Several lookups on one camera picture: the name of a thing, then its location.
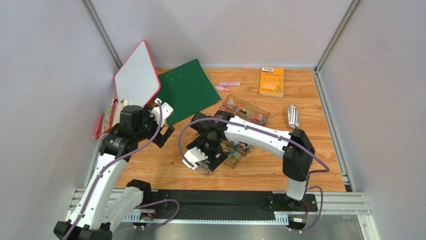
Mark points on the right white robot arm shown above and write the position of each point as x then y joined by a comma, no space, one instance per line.
294,148

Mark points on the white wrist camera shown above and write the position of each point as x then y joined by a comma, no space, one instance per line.
161,111
193,157

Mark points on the clear plastic jar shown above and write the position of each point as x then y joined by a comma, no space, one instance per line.
204,171

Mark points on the green cutting mat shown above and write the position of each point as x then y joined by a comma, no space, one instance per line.
187,89

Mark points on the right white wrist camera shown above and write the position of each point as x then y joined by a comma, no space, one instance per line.
193,157

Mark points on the stack of books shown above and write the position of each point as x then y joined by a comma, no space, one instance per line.
110,117

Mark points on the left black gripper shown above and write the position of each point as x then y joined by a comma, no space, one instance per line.
160,139

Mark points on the aluminium front rail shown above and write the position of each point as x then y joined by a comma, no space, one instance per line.
344,213

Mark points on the orange yellow book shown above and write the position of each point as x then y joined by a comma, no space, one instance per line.
271,81

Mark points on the white board pink frame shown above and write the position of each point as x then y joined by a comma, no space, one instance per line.
137,80

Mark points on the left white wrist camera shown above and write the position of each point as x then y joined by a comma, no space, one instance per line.
161,111

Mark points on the pink highlighter pen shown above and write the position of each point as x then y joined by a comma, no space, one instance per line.
229,84

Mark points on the black base mat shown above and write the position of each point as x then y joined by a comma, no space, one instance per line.
225,205

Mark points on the silver metal scoop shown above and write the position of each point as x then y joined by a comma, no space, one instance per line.
293,116

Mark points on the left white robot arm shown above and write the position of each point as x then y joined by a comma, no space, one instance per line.
110,173

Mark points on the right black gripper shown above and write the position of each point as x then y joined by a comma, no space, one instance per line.
213,158

